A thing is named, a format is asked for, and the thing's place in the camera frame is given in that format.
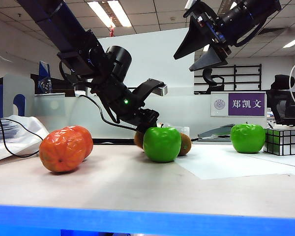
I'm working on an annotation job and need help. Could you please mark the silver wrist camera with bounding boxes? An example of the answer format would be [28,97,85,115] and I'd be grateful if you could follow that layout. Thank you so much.
[183,0,200,18]
[132,78,168,99]

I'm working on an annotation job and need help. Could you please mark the white paper sheet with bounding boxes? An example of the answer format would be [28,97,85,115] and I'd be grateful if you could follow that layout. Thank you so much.
[174,144,292,180]
[245,147,295,170]

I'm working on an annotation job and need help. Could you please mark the green plastic apple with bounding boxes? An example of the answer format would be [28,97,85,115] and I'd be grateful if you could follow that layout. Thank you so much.
[143,124,182,163]
[230,122,266,154]

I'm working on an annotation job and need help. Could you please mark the black shelf rack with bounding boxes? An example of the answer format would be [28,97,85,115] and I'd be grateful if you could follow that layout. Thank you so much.
[193,63,263,95]

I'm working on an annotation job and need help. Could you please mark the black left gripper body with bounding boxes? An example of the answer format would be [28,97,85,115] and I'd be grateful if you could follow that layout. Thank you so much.
[118,108,160,133]

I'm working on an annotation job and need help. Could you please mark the black background monitor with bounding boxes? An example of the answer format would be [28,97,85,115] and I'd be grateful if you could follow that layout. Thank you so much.
[29,73,87,98]

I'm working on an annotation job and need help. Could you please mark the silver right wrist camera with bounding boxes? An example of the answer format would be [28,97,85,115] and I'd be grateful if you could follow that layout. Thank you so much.
[183,0,200,18]

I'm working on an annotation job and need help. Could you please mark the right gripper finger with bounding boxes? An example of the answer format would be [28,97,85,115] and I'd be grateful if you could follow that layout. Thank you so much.
[188,46,229,72]
[173,17,213,60]

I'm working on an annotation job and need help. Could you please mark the white AOC monitor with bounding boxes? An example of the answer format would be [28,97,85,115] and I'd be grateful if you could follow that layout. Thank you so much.
[97,27,195,99]

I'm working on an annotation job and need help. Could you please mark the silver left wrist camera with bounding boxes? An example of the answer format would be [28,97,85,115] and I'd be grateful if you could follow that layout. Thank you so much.
[132,78,168,99]

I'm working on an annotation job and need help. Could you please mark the purple white name plate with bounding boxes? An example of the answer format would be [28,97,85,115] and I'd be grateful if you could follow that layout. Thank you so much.
[210,92,266,118]

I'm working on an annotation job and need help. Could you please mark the grey metal bookend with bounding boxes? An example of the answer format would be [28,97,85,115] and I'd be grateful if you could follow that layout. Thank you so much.
[2,75,35,118]

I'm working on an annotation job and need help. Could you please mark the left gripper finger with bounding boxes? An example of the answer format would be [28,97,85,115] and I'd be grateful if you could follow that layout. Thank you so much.
[135,125,151,135]

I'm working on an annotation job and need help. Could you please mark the stack of printed papers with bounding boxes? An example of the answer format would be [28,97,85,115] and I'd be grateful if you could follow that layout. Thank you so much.
[0,119,22,143]

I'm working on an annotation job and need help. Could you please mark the black mesh office chair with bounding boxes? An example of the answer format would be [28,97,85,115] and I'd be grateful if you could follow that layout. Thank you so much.
[265,75,295,127]

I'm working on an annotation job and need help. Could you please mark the brown kiwi fruit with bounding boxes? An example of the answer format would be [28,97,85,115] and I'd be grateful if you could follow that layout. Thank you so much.
[133,131,146,149]
[177,132,192,157]

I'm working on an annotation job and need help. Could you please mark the blue triangular desk ornament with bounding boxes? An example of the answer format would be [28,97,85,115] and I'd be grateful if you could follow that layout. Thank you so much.
[37,61,52,95]

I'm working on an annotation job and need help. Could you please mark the orange plastic mandarin fruit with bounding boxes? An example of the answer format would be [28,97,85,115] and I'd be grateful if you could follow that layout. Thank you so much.
[38,128,88,173]
[63,125,94,160]

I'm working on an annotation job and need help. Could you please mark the fluorescent ceiling light panel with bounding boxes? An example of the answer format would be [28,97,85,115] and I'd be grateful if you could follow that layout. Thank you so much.
[87,1,116,29]
[282,34,295,49]
[107,0,132,28]

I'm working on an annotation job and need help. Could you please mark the blue edge strip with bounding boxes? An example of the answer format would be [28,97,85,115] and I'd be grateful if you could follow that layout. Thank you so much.
[0,205,295,236]

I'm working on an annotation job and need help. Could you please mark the thin black cable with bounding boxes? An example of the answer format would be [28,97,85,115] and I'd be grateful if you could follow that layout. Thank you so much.
[0,103,44,158]

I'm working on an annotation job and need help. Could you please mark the silver mirror puzzle cube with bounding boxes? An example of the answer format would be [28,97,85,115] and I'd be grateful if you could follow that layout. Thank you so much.
[263,129,295,156]

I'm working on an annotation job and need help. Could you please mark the thick black monitor cable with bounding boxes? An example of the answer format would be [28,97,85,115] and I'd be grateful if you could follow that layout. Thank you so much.
[78,94,138,132]

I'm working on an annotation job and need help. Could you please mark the white printed plastic bag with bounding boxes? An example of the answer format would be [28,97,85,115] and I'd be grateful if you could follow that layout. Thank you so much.
[0,115,50,164]

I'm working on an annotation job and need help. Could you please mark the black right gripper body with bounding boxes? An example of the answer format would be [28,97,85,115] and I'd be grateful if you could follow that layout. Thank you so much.
[186,1,236,54]

